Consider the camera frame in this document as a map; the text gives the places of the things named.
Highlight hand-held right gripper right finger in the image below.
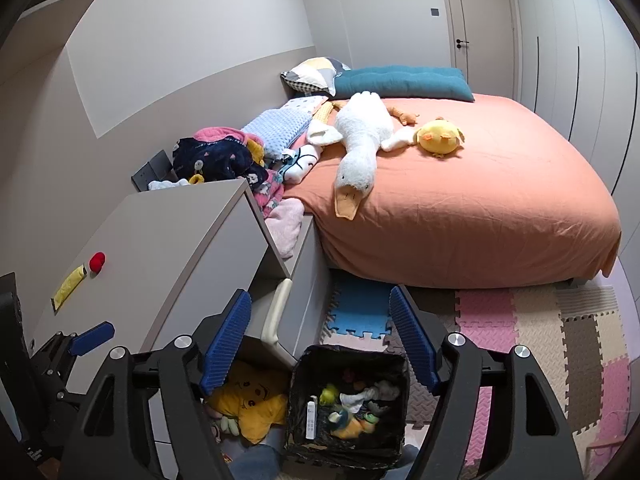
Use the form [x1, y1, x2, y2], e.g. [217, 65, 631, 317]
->
[389, 285, 585, 480]

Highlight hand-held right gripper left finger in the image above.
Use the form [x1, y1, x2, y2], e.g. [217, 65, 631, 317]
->
[59, 289, 252, 480]

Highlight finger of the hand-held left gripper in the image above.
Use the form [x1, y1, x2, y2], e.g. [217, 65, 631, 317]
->
[30, 321, 117, 411]

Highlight yellow packet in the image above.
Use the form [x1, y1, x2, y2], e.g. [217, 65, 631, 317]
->
[51, 266, 87, 307]

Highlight black trash bin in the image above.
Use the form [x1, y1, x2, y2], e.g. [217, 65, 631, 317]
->
[284, 345, 412, 468]

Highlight yellow star plush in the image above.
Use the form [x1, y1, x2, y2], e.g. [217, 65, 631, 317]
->
[207, 360, 290, 443]

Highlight beige corner guard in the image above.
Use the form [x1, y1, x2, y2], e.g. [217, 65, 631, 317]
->
[260, 278, 293, 346]

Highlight pink and green plush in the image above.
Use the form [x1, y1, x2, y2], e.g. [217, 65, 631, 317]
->
[207, 405, 246, 436]

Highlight white crumpled cloth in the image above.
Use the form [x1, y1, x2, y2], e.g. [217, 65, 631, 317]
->
[340, 390, 373, 413]

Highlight grey bedside cabinet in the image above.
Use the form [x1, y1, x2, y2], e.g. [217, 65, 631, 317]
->
[247, 215, 334, 371]

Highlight white stick device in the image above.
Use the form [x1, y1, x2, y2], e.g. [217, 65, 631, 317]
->
[302, 396, 320, 441]

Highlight puzzle foam floor mat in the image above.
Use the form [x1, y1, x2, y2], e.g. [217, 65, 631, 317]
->
[320, 277, 633, 480]

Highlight grey dresser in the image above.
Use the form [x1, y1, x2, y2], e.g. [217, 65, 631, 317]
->
[27, 177, 293, 411]

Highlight person's blue jeans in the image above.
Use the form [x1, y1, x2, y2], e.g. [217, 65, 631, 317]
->
[220, 442, 426, 480]

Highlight pale pink fluffy blanket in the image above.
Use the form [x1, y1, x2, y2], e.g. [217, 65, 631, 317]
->
[264, 199, 305, 260]

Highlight bed with orange sheet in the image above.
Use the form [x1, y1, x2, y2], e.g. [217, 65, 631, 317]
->
[282, 92, 622, 288]

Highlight pink patterned garment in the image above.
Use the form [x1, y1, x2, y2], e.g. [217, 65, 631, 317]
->
[252, 170, 286, 218]

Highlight navy printed blanket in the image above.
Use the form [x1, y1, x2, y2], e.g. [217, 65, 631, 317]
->
[172, 136, 271, 183]

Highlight white printed cloth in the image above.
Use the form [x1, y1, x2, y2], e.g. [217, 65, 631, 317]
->
[275, 142, 323, 184]

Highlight yellow chick plush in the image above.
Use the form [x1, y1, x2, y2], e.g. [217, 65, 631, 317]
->
[415, 116, 466, 161]

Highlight white goose plush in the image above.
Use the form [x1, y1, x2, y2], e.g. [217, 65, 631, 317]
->
[306, 91, 421, 221]

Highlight pink towel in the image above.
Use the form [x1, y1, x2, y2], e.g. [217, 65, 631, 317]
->
[192, 126, 261, 143]

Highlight wooden chair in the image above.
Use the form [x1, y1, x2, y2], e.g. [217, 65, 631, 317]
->
[590, 435, 626, 461]

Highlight light blue blanket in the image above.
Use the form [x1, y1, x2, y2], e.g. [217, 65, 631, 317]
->
[241, 107, 316, 158]

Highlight teal pillow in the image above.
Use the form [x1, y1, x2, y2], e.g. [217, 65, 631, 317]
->
[332, 65, 476, 102]

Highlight white dotted pillow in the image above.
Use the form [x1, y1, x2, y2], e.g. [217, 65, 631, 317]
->
[282, 95, 331, 113]

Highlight patchwork patterned pillow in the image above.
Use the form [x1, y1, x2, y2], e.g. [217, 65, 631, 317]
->
[280, 56, 352, 97]

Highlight grey door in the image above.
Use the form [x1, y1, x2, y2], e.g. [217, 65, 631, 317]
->
[435, 0, 523, 101]

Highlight white wardrobe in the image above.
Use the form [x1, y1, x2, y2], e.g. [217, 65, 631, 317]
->
[515, 0, 640, 221]

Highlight dark grey wall panel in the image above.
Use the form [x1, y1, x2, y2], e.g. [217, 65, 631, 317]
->
[131, 150, 173, 192]

